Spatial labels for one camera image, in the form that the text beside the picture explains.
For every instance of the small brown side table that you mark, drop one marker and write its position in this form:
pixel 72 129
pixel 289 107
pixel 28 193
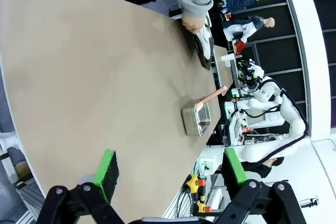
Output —
pixel 223 74

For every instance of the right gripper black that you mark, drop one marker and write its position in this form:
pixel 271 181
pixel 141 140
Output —
pixel 249 77

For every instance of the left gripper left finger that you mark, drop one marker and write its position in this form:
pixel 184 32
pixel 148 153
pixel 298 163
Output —
pixel 105 171

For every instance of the black cloth bundle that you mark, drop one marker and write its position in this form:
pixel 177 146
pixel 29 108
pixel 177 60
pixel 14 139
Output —
pixel 262 167

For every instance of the white power outlet box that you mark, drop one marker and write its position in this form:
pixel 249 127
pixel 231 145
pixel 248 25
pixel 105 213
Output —
pixel 207 163

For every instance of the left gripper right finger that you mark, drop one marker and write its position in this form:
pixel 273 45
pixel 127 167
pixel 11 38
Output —
pixel 235 171

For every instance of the dark metal serving tray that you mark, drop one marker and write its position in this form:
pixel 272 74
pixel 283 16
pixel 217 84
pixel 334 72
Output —
pixel 203 62

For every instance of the white equipment box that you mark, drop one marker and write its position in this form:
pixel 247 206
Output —
pixel 236 129

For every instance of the small steel rectangular container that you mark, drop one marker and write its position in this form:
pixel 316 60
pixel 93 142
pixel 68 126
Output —
pixel 193 120

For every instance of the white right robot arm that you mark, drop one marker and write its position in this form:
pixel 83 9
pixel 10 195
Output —
pixel 288 119

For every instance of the white pipe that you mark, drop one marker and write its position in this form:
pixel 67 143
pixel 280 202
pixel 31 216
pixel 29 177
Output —
pixel 11 141

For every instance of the mannequin in white clothes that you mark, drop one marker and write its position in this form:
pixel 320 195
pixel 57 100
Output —
pixel 244 28

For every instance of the person left hand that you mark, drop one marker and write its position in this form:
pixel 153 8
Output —
pixel 191 23

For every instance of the aluminium frame profile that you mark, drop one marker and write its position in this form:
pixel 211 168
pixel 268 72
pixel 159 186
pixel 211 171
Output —
pixel 29 197

